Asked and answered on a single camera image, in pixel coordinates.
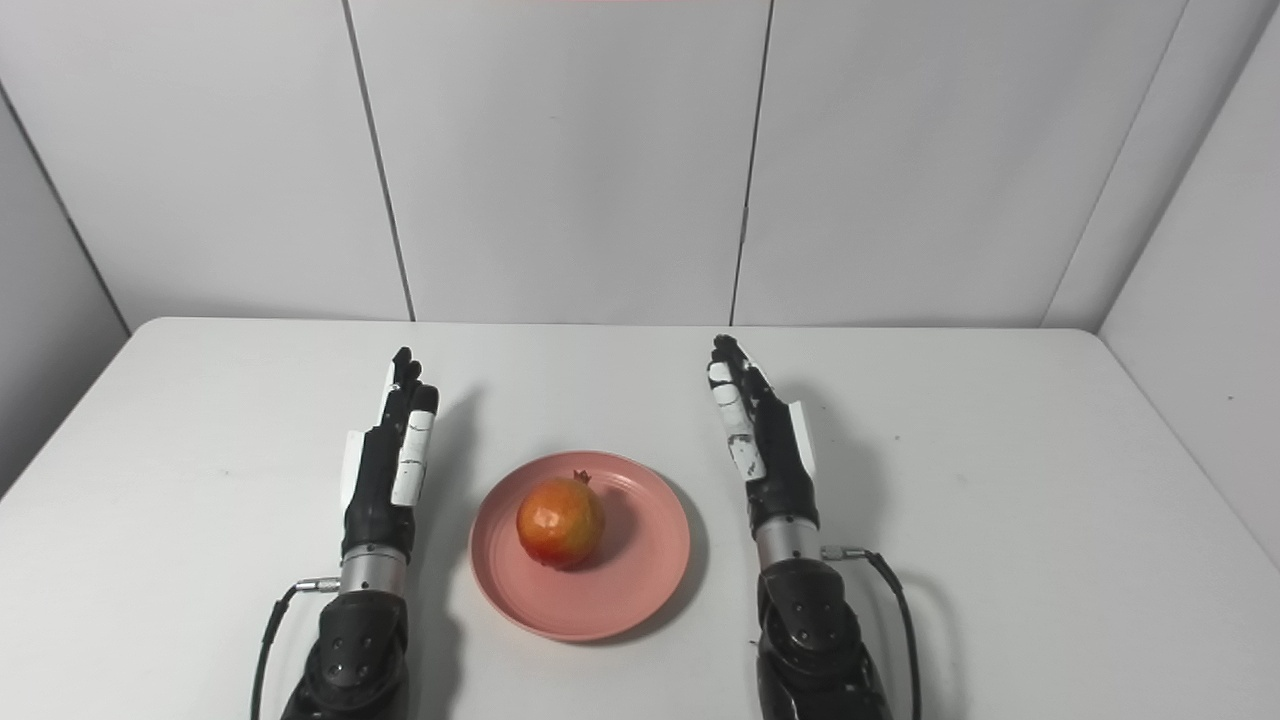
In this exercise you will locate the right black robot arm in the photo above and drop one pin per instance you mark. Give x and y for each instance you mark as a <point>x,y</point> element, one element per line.
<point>810,630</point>

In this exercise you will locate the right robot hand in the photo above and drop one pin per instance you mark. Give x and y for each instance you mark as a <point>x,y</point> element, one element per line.
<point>765,440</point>

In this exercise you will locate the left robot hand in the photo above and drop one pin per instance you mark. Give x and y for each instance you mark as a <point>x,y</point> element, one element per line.
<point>385,470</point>

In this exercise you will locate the red orange pomegranate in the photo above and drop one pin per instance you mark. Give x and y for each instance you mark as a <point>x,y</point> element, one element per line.
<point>560,522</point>

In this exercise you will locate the pink plate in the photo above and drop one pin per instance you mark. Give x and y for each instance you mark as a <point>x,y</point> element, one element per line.
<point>580,545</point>

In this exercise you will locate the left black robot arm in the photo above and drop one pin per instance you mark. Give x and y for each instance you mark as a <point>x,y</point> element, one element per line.
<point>355,640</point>

